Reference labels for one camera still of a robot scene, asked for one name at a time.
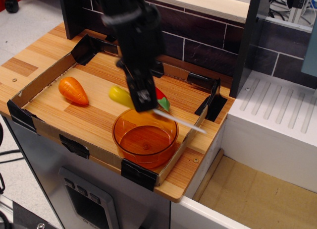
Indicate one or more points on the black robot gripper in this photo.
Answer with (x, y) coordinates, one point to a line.
(140, 40)

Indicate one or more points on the yellow handled toy knife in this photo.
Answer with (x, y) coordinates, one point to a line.
(122, 97)

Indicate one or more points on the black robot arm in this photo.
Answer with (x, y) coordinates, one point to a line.
(115, 7)

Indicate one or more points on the orange transparent plastic pot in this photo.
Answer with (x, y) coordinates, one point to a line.
(146, 139)

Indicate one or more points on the cardboard fence with black tape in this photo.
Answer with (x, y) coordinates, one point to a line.
(41, 108)

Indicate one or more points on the red toy chili pepper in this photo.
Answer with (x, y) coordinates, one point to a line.
(162, 100)

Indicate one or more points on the orange toy carrot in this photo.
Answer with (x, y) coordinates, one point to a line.
(72, 90)

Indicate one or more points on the grey toy oven front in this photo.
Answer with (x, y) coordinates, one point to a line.
(82, 193)

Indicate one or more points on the white toy sink unit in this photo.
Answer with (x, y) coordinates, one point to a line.
(261, 170)

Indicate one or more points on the black caster wheel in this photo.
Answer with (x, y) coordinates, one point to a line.
(11, 6)

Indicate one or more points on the dark grey upright post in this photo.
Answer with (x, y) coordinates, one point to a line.
(257, 13)

